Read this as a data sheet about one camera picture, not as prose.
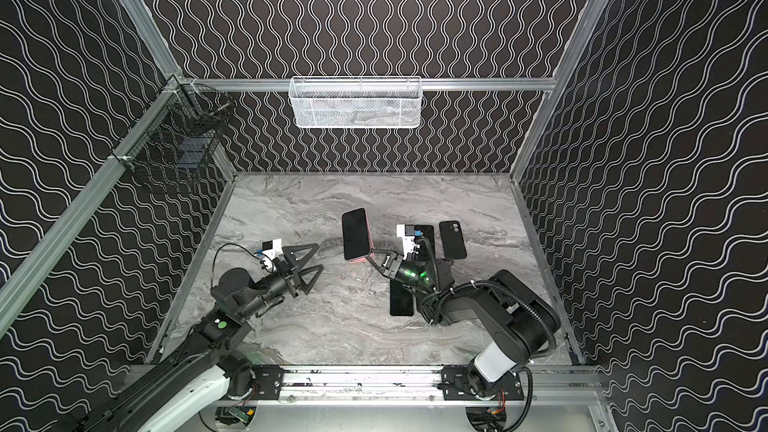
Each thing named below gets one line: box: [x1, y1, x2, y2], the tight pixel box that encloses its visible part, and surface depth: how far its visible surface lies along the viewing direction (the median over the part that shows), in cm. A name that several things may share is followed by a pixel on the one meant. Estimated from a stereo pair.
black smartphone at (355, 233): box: [342, 207, 370, 260], surface depth 79 cm
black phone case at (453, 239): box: [439, 220, 467, 259], surface depth 106 cm
